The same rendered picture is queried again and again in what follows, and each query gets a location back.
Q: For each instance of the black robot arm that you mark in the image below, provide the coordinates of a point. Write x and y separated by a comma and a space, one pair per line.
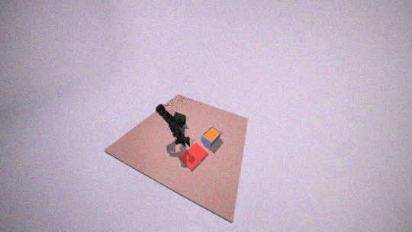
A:
172, 122

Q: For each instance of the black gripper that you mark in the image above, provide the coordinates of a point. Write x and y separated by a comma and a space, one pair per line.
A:
185, 140

